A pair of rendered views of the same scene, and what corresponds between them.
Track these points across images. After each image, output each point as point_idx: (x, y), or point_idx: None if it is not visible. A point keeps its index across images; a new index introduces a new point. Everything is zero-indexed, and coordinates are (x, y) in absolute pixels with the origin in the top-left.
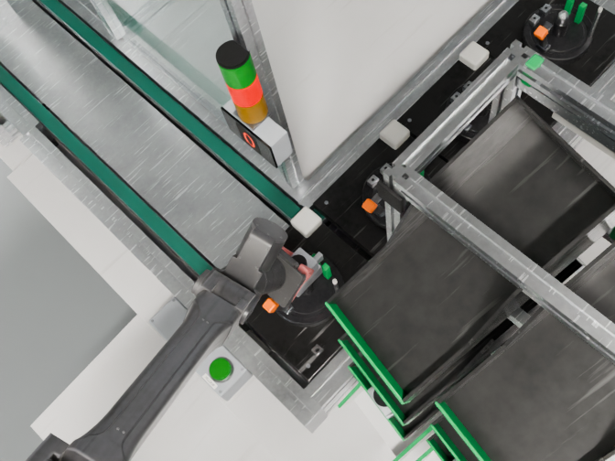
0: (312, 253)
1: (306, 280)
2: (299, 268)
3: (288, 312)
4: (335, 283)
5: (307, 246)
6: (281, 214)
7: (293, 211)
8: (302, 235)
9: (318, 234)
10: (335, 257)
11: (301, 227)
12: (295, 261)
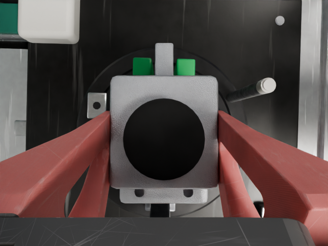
0: (116, 62)
1: (238, 170)
2: (312, 233)
3: (175, 205)
4: (274, 89)
5: (92, 56)
6: (0, 41)
7: (11, 18)
8: (65, 45)
9: (90, 20)
10: (156, 36)
11: (50, 29)
12: (265, 233)
